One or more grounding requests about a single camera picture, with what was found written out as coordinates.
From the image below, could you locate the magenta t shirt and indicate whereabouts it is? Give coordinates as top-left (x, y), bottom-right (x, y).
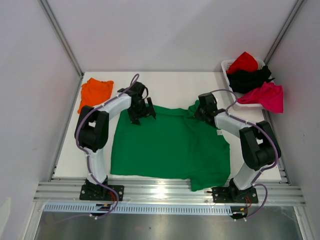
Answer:
top-left (237, 82), bottom-right (284, 114)

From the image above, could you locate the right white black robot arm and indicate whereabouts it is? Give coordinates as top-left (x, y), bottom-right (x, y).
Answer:
top-left (194, 92), bottom-right (281, 202)

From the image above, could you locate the white slotted cable duct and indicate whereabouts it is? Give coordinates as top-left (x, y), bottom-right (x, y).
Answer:
top-left (43, 202), bottom-right (233, 216)

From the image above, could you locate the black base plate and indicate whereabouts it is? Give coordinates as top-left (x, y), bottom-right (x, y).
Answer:
top-left (79, 184), bottom-right (125, 201)
top-left (207, 186), bottom-right (259, 204)

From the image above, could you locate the green t shirt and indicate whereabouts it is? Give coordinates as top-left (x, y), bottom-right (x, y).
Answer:
top-left (110, 101), bottom-right (231, 192)

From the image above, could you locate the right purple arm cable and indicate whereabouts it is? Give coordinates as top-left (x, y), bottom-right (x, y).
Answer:
top-left (209, 89), bottom-right (280, 222)

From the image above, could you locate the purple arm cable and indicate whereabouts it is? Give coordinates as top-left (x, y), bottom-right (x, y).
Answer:
top-left (53, 73), bottom-right (140, 223)
top-left (209, 89), bottom-right (280, 222)

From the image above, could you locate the red t shirt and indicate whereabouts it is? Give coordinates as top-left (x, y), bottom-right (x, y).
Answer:
top-left (226, 51), bottom-right (259, 74)

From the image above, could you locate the black t shirt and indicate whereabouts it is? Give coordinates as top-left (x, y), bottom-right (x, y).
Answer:
top-left (227, 65), bottom-right (274, 94)

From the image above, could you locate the left aluminium frame post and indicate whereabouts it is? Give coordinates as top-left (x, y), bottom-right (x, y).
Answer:
top-left (38, 0), bottom-right (84, 77)

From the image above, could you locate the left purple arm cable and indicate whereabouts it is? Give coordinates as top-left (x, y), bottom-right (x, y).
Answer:
top-left (53, 73), bottom-right (140, 223)

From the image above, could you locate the orange folded t shirt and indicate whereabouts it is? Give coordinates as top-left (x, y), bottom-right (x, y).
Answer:
top-left (77, 78), bottom-right (114, 114)

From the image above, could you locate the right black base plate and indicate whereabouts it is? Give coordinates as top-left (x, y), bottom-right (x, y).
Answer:
top-left (207, 186), bottom-right (259, 204)

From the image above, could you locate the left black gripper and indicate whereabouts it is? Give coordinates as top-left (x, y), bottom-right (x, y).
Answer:
top-left (127, 97), bottom-right (155, 126)

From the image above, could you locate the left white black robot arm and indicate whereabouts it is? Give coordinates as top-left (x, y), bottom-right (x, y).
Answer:
top-left (74, 81), bottom-right (156, 200)

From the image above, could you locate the white plastic basket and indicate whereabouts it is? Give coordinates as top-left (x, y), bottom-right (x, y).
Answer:
top-left (221, 57), bottom-right (276, 109)

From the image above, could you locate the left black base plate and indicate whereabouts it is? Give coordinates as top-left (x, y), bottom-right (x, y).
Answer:
top-left (79, 184), bottom-right (125, 201)

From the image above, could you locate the aluminium frame post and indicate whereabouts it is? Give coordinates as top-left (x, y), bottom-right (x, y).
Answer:
top-left (263, 0), bottom-right (307, 64)
top-left (38, 0), bottom-right (84, 77)

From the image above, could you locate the right aluminium frame post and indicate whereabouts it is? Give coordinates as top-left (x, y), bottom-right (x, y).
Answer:
top-left (263, 0), bottom-right (307, 64)

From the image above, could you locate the aluminium mounting rail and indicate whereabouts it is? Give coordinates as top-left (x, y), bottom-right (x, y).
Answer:
top-left (33, 178), bottom-right (306, 206)

